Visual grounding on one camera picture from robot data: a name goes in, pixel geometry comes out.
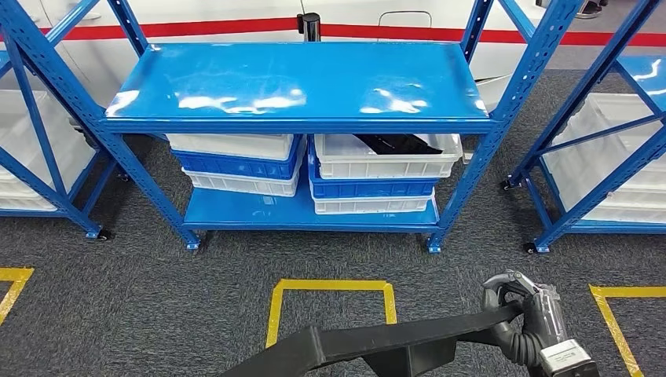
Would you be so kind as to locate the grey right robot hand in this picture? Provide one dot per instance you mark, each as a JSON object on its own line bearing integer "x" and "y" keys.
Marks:
{"x": 546, "y": 312}

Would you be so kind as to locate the black plastic car part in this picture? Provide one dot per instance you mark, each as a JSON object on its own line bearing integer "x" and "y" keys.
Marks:
{"x": 364, "y": 338}
{"x": 395, "y": 144}

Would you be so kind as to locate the blue steel shelf rack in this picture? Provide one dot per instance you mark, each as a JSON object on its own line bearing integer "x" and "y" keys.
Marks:
{"x": 572, "y": 219}
{"x": 302, "y": 78}
{"x": 78, "y": 218}

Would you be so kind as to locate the yellow floor tape square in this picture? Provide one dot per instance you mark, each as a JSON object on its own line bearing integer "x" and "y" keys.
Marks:
{"x": 624, "y": 291}
{"x": 333, "y": 284}
{"x": 15, "y": 273}

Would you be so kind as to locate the grey floor outlet plate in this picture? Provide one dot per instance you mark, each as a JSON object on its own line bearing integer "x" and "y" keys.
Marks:
{"x": 468, "y": 157}

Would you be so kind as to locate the blue plastic crate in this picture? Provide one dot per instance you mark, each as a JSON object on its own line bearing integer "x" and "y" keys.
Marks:
{"x": 234, "y": 166}
{"x": 364, "y": 188}

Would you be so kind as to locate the red barrier belt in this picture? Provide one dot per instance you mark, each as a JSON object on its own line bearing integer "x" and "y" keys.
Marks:
{"x": 442, "y": 34}
{"x": 208, "y": 27}

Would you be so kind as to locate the person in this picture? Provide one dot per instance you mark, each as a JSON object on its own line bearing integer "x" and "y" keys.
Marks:
{"x": 590, "y": 9}

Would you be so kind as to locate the white car body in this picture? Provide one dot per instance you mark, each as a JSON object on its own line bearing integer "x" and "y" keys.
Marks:
{"x": 208, "y": 10}

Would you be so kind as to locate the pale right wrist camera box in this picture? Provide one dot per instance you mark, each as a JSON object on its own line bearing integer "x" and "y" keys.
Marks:
{"x": 564, "y": 359}

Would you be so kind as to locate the black barrier post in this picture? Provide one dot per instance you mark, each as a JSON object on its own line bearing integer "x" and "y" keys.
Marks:
{"x": 310, "y": 28}

